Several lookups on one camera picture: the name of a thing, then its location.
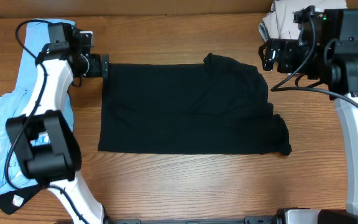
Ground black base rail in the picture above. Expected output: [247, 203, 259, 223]
[105, 208, 325, 224]

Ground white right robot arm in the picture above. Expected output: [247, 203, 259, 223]
[259, 6, 358, 223]

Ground beige folded shirt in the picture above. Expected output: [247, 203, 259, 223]
[259, 0, 347, 42]

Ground black t-shirt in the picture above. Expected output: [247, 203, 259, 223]
[98, 54, 291, 156]

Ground light blue printed t-shirt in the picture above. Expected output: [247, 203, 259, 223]
[0, 22, 74, 195]

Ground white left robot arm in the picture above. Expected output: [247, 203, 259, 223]
[6, 24, 110, 223]

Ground black garment under blue shirt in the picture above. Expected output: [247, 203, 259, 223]
[0, 185, 43, 215]

